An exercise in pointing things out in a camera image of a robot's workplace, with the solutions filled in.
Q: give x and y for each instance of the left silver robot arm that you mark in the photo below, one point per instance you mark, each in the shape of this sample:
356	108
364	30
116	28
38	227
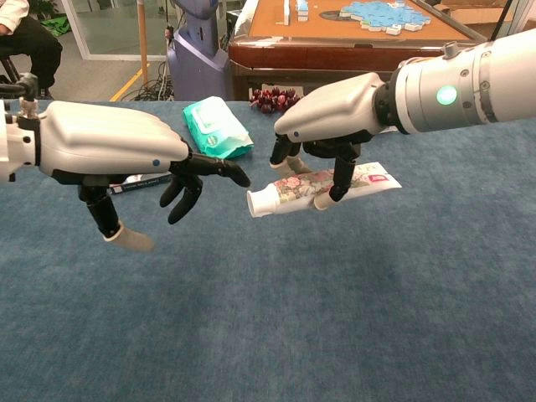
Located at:
17	142

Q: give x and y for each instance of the blue mahjong tile pile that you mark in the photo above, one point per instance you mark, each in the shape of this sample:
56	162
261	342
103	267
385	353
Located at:
385	14

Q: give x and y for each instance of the stacked blue mahjong tiles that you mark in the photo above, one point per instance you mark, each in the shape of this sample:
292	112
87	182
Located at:
302	10

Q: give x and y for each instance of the green floor object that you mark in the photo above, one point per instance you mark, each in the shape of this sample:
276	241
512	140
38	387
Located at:
56	26

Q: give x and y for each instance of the floral white tube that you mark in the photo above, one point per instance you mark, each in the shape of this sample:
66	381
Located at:
293	189

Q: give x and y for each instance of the wooden pole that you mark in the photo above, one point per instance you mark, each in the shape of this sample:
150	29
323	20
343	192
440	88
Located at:
142	42

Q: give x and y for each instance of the black stool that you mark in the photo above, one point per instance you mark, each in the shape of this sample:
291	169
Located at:
8	67

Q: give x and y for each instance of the black red illustrated book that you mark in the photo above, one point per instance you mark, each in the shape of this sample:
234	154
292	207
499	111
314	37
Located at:
138	183

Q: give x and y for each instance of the dark red grape bunch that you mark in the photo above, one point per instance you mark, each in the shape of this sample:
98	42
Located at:
272	100

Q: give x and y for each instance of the purple blue robot pedestal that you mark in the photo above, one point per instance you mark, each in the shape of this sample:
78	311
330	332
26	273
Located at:
197	63

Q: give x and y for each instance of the brown cardboard box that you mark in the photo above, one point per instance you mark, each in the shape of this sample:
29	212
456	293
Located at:
477	17

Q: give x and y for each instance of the white mahjong tile row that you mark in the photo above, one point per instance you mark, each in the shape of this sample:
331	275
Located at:
287	12

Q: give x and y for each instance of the seated person dark trousers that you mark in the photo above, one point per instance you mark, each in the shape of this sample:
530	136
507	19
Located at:
35	46

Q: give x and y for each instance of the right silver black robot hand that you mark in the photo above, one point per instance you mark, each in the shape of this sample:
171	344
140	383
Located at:
335	109

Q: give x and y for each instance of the green wet wipes pack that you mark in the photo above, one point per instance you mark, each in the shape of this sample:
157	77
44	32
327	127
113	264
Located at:
213	132

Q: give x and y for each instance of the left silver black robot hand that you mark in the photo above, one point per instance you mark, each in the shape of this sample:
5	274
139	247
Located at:
109	134

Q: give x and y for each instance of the wooden mahjong table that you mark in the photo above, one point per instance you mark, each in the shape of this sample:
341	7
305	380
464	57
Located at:
335	54

